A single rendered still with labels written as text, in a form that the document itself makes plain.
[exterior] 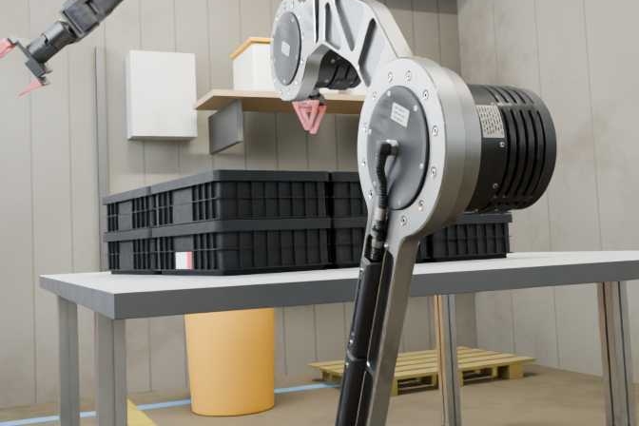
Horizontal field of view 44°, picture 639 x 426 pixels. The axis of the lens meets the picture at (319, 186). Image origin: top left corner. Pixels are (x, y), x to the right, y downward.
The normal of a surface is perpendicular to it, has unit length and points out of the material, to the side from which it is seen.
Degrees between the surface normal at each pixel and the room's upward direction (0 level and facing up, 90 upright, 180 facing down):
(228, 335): 93
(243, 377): 93
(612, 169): 90
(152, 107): 90
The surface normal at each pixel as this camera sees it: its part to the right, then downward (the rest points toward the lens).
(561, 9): -0.92, 0.01
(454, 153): 0.40, 0.11
